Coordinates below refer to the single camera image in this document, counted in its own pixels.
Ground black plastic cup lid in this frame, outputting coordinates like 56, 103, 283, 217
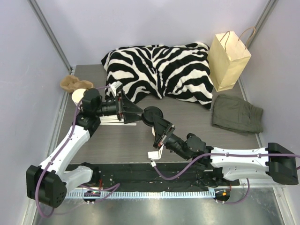
142, 106, 164, 127

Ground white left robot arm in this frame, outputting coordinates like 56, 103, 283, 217
26, 89, 143, 209

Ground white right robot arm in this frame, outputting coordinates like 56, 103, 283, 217
148, 115, 299, 185

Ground brown paper takeout bag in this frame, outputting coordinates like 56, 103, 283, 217
208, 27, 256, 92

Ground white wrapped straw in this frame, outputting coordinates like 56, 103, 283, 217
100, 116, 119, 123
100, 123, 137, 126

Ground stack of paper cups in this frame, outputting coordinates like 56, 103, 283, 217
71, 88, 86, 105

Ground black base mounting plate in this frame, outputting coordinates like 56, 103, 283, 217
65, 163, 241, 188

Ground brown pulp cup carrier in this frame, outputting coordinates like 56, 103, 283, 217
60, 75, 94, 93

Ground olive green folded cloth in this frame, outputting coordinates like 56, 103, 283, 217
211, 94, 263, 136

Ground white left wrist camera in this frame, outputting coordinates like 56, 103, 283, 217
110, 81, 123, 97

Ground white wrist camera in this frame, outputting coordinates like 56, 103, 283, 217
110, 81, 123, 97
147, 146, 164, 161

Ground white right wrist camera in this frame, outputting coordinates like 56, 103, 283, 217
147, 146, 164, 161

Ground white slotted cable duct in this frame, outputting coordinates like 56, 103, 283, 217
66, 189, 215, 199

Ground aluminium frame rail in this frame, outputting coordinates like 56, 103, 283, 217
28, 0, 73, 74

